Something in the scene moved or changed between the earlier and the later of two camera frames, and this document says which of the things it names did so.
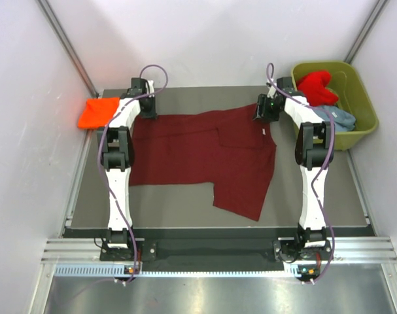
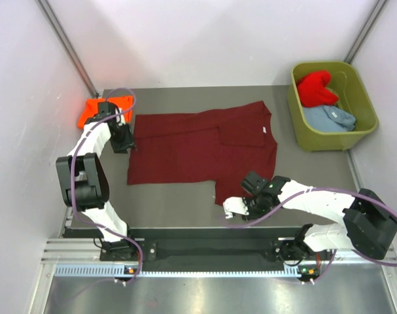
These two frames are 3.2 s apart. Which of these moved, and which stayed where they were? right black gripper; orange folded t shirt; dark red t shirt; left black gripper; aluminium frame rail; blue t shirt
Moved: left black gripper; right black gripper
Stayed: dark red t shirt; aluminium frame rail; orange folded t shirt; blue t shirt
